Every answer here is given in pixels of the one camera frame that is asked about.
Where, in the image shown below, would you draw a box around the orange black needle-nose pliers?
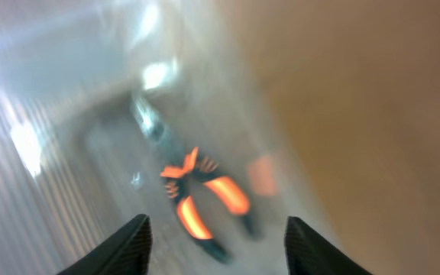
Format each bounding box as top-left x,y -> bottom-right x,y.
131,98 -> 260,264

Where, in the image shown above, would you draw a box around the clear plastic container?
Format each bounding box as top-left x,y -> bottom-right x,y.
0,0 -> 339,275

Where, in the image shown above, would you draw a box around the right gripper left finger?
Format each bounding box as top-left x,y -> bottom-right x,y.
58,214 -> 152,275

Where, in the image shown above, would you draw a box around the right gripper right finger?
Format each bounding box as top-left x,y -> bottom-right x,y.
284,216 -> 371,275

